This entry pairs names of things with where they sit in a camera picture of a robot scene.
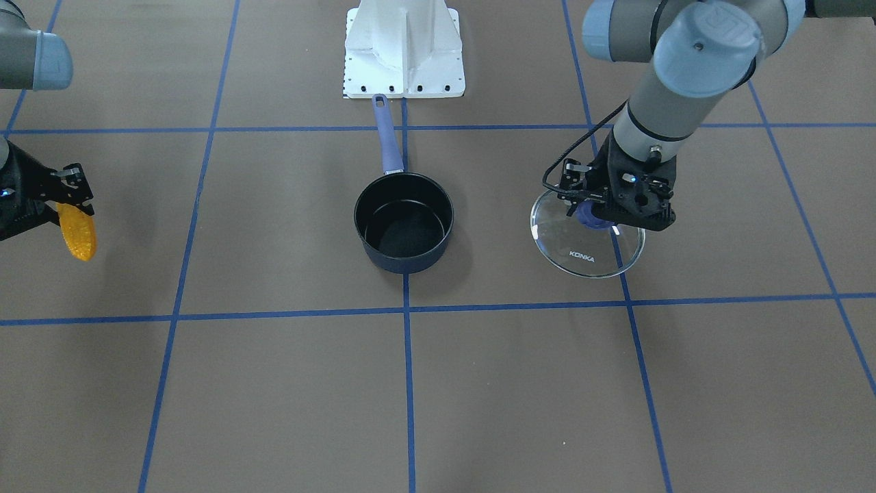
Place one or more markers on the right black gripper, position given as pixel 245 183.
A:
pixel 26 183

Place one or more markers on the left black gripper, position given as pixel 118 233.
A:
pixel 600 172

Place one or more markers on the yellow corn cob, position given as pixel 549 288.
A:
pixel 78 231

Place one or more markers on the glass pot lid blue knob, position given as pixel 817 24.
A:
pixel 581 244

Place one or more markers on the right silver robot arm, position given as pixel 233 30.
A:
pixel 31 59

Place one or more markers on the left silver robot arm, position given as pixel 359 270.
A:
pixel 696 52

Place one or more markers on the dark blue saucepan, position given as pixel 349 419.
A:
pixel 404 219

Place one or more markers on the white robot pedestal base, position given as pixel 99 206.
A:
pixel 403 49

